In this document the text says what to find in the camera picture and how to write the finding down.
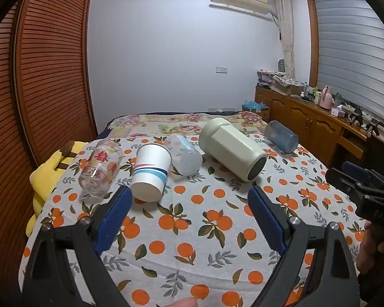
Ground pale patterned curtain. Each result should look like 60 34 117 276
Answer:
273 0 296 80

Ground blue-grey translucent cup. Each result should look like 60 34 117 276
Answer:
264 120 299 154

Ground pink kettle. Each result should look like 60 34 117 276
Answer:
319 86 335 109

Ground white paper cup blue stripes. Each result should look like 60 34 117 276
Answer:
130 143 173 203

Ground large cream cup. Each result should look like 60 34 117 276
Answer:
199 118 267 183

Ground grey window blind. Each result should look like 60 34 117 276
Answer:
314 0 384 131

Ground orange fruit print tablecloth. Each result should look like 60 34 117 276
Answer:
19 134 372 307

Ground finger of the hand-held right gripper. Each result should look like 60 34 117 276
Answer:
325 168 365 199
341 161 370 183

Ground yellow plush toy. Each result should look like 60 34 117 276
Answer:
26 141 84 238

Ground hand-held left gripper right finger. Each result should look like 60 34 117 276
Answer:
247 185 361 307

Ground person's left hand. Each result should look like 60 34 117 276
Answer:
169 297 198 307

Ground wooden sideboard cabinet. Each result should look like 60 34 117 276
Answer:
254 85 372 170

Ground open cardboard box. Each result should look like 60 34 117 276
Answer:
272 73 303 95

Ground translucent frosted plastic cup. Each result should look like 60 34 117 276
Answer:
163 134 203 176

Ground cardboard box with blue bag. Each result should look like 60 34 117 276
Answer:
242 100 270 119

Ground glass cup with red print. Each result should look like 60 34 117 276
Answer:
78 139 124 203

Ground floral blanket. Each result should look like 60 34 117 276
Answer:
99 111 269 142

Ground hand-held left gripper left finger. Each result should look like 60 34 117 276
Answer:
22 185 135 307

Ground person's right hand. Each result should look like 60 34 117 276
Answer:
356 221 384 274

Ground pink storage organiser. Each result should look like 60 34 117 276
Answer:
257 69 274 87

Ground wooden louvered wardrobe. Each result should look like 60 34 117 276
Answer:
0 0 98 307

